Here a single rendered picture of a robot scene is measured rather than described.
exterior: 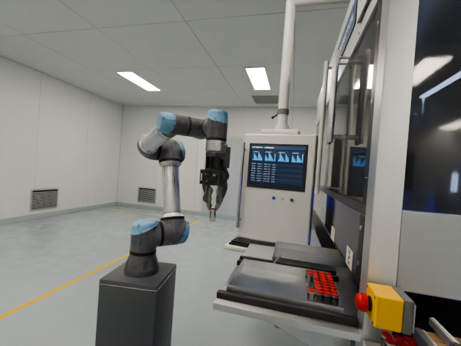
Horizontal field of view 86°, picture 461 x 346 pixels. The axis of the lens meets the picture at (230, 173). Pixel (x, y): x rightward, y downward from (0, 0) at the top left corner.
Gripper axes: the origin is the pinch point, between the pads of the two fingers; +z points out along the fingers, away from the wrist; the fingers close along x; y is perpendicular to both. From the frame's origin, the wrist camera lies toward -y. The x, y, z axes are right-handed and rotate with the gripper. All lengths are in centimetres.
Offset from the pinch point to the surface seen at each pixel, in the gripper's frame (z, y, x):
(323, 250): 24, -47, 46
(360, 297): 13, 26, 45
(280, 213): 13, -82, 22
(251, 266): 24.6, -13.1, 13.9
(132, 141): -80, -535, -436
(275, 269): 24.4, -13.0, 23.6
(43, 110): -110, -300, -473
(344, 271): 24, -22, 51
